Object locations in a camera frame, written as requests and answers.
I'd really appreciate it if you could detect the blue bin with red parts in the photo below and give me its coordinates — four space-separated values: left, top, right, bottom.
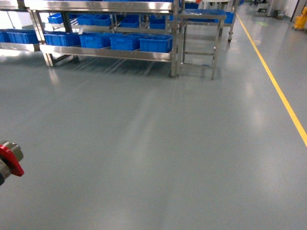
140 35 173 53

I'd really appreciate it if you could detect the small stainless steel table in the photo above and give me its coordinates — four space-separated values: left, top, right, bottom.
177 17 224 80

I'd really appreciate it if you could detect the steel shelving rack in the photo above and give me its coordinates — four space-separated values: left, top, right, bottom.
25 0 179 77

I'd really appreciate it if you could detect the empty blue plastic bin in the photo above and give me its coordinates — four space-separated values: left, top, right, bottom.
110 34 148 51

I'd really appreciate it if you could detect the yellow mop bucket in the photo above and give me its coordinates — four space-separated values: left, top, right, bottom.
293 7 307 30

